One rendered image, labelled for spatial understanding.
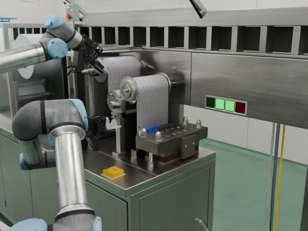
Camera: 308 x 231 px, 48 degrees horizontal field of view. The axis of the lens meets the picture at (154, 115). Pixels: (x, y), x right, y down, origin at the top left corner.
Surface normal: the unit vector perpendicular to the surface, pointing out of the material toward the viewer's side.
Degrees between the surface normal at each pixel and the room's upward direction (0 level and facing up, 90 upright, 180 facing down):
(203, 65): 90
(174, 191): 90
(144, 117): 90
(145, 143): 90
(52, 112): 62
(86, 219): 51
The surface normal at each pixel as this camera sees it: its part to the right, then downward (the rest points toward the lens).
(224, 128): -0.71, 0.18
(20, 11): 0.70, 0.18
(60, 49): 0.53, 0.21
